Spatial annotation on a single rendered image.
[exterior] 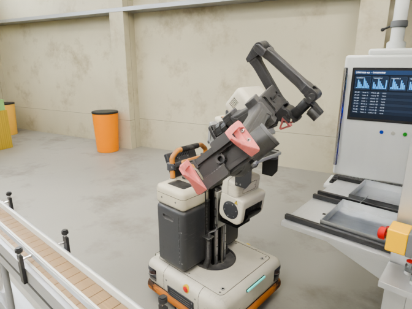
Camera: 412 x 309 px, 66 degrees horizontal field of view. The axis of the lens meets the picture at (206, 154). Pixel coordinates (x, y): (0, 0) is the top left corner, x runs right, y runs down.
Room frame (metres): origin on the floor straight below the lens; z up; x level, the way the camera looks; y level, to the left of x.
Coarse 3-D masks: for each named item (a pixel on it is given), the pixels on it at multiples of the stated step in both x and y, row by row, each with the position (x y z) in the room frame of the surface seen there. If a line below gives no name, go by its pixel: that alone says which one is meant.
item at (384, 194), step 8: (360, 184) 1.52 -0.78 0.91; (368, 184) 1.57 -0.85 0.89; (376, 184) 1.55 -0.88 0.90; (384, 184) 1.52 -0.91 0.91; (352, 192) 1.42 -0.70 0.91; (360, 192) 1.49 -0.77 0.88; (368, 192) 1.49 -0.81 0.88; (376, 192) 1.49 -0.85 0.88; (384, 192) 1.49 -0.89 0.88; (392, 192) 1.49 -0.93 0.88; (400, 192) 1.48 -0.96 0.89; (368, 200) 1.33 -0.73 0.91; (376, 200) 1.31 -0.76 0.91; (384, 200) 1.39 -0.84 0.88; (392, 200) 1.39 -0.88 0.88
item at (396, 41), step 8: (400, 0) 1.92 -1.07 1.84; (408, 0) 1.92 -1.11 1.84; (400, 8) 1.92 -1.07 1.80; (408, 8) 1.92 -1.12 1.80; (400, 16) 1.92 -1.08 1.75; (392, 24) 1.94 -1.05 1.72; (400, 24) 1.91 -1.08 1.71; (392, 32) 1.94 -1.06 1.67; (400, 32) 1.91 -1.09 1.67; (392, 40) 1.93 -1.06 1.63; (400, 40) 1.91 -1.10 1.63
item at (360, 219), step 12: (348, 204) 1.31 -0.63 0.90; (360, 204) 1.28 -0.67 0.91; (324, 216) 1.16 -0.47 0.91; (336, 216) 1.22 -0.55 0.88; (348, 216) 1.22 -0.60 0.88; (360, 216) 1.22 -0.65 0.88; (372, 216) 1.22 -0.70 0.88; (384, 216) 1.21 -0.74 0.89; (396, 216) 1.19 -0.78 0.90; (336, 228) 1.09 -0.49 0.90; (348, 228) 1.07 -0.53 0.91; (360, 228) 1.12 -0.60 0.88; (372, 228) 1.12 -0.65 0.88; (384, 240) 0.99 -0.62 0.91
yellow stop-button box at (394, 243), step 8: (392, 224) 0.87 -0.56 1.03; (400, 224) 0.87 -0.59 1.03; (392, 232) 0.84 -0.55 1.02; (400, 232) 0.83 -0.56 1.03; (408, 232) 0.83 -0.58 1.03; (392, 240) 0.84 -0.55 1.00; (400, 240) 0.83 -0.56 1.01; (408, 240) 0.81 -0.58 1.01; (384, 248) 0.85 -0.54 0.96; (392, 248) 0.84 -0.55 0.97; (400, 248) 0.82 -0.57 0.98; (408, 248) 0.81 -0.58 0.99; (408, 256) 0.81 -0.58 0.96
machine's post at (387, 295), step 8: (408, 152) 0.92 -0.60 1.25; (408, 160) 0.91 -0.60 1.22; (408, 168) 0.91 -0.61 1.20; (408, 176) 0.91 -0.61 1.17; (408, 184) 0.91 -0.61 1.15; (408, 192) 0.90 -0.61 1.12; (400, 200) 0.91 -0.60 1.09; (408, 200) 0.90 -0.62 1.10; (400, 208) 0.91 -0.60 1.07; (408, 208) 0.90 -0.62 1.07; (400, 216) 0.91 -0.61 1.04; (408, 216) 0.90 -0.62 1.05; (408, 224) 0.89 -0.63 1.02; (392, 256) 0.91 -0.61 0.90; (400, 256) 0.90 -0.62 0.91; (400, 264) 0.89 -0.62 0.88; (384, 296) 0.91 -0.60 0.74; (392, 296) 0.90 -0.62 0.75; (400, 296) 0.88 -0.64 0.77; (384, 304) 0.91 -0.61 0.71; (392, 304) 0.89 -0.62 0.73; (400, 304) 0.88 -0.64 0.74
